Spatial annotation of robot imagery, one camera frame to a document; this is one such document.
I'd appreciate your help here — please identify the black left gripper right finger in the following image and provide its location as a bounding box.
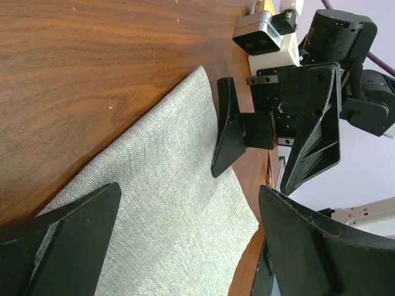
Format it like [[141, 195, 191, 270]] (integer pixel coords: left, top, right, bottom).
[[259, 186, 394, 295]]

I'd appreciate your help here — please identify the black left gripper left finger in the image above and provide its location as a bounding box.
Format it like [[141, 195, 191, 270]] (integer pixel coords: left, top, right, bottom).
[[1, 183, 121, 295]]

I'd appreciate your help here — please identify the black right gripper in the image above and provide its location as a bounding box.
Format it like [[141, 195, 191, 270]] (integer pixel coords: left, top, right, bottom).
[[211, 62, 341, 195]]

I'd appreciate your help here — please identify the grey cloth napkin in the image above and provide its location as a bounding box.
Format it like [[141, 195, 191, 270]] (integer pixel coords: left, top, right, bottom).
[[44, 67, 258, 295]]

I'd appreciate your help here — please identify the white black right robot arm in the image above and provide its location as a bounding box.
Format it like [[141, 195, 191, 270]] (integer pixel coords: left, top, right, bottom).
[[211, 4, 394, 195]]

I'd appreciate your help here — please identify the aluminium right frame rail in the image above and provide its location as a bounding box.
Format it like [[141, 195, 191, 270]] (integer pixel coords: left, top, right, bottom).
[[277, 155, 395, 238]]

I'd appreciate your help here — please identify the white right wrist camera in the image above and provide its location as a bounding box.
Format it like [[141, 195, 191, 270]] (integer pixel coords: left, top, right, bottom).
[[233, 0, 304, 75]]

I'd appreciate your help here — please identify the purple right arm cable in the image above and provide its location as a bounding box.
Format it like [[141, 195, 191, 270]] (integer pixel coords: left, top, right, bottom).
[[320, 0, 395, 76]]

